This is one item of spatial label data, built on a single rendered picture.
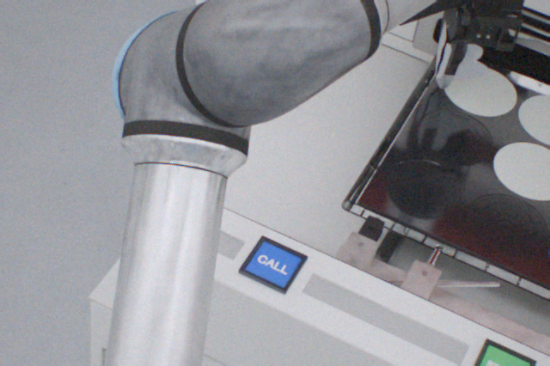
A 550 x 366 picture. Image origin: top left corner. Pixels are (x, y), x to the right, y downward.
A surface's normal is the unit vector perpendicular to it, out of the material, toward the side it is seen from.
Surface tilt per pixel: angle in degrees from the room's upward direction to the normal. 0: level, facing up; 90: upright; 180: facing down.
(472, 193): 0
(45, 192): 0
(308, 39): 54
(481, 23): 90
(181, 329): 44
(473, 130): 0
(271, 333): 90
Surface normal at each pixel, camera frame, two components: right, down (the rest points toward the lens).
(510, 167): 0.12, -0.67
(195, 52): -0.72, -0.04
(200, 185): 0.54, -0.06
